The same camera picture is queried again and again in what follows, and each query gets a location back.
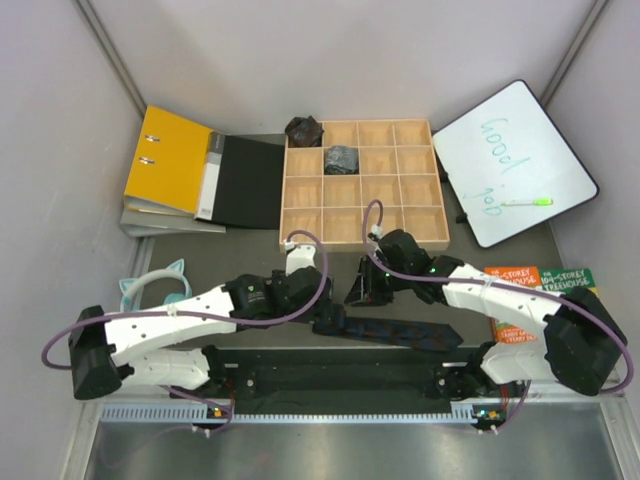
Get teal cat ear headphones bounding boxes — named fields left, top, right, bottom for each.
left=117, top=258, right=194, bottom=311

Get grey folder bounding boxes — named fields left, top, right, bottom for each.
left=120, top=209, right=226, bottom=238

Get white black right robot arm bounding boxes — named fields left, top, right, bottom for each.
left=361, top=226, right=634, bottom=396

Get brown blue striped tie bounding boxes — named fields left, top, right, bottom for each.
left=312, top=316, right=463, bottom=352

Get yellow ring binder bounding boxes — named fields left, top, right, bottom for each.
left=123, top=106, right=213, bottom=217

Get rolled dark brown tie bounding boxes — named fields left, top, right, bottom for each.
left=284, top=116, right=324, bottom=148

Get black folder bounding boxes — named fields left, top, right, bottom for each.
left=194, top=132, right=285, bottom=230

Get wooden compartment tray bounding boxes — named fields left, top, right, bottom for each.
left=279, top=119, right=450, bottom=252

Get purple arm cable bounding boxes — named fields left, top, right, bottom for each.
left=362, top=199, right=631, bottom=434
left=40, top=229, right=331, bottom=434

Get rolled grey tie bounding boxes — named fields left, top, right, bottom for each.
left=324, top=145, right=359, bottom=175

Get green treehouse book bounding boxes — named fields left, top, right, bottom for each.
left=539, top=268, right=598, bottom=294

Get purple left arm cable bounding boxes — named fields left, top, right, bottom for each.
left=40, top=229, right=331, bottom=434

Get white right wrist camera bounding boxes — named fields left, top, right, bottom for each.
left=368, top=224, right=383, bottom=241

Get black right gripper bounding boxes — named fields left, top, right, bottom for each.
left=345, top=256, right=412, bottom=307

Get grey slotted cable duct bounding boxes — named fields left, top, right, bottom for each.
left=100, top=401, right=504, bottom=425

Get green marker pen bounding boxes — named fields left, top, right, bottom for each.
left=502, top=198, right=553, bottom=207

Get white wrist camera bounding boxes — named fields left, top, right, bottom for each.
left=284, top=240, right=316, bottom=276
left=368, top=224, right=383, bottom=241

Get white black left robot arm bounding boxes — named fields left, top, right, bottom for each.
left=68, top=266, right=332, bottom=401

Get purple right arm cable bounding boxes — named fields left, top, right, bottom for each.
left=362, top=199, right=631, bottom=434

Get white whiteboard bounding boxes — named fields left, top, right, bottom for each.
left=433, top=80, right=599, bottom=248

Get orange treehouse book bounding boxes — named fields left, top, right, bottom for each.
left=484, top=266, right=542, bottom=344

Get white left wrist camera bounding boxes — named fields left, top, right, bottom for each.
left=284, top=240, right=316, bottom=276

